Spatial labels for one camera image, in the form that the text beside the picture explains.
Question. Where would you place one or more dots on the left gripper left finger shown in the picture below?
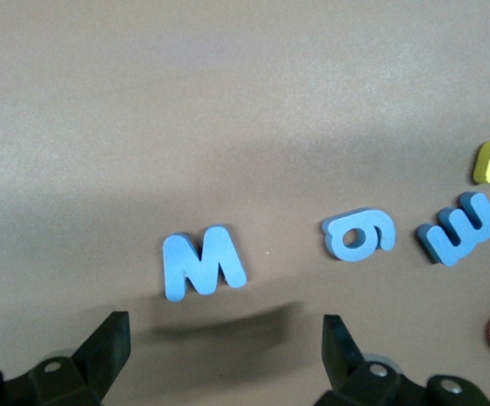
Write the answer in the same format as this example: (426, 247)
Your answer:
(109, 347)

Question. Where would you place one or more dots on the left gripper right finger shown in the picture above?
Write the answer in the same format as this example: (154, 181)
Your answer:
(342, 359)

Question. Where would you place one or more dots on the blue foam letter M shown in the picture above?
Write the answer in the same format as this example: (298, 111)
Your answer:
(456, 249)
(210, 266)

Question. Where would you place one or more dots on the blue foam letter g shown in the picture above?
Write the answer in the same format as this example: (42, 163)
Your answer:
(373, 228)

